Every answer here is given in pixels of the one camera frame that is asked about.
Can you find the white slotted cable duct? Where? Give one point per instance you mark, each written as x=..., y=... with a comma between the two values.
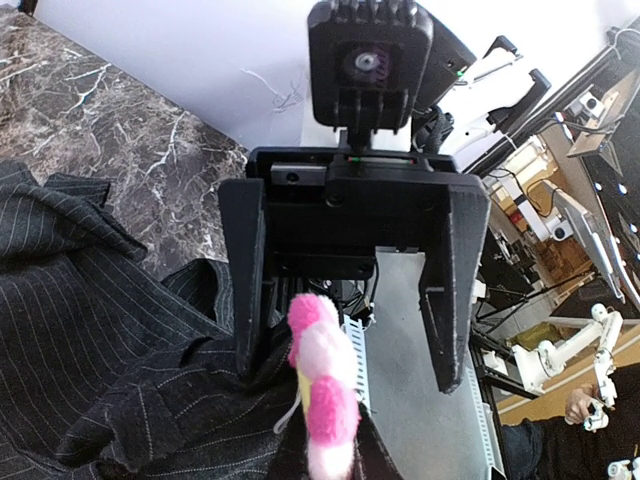
x=428, y=434

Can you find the black pinstriped garment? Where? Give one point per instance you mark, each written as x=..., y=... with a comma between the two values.
x=108, y=373

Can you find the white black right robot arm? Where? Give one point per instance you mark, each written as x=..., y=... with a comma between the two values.
x=458, y=97

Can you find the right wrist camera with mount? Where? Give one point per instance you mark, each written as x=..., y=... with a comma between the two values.
x=367, y=61

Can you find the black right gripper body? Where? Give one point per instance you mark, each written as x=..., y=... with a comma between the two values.
x=323, y=212

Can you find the pink white beaded brooch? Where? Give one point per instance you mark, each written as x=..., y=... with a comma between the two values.
x=327, y=370

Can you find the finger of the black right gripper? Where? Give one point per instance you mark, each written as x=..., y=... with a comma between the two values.
x=455, y=240
x=241, y=204

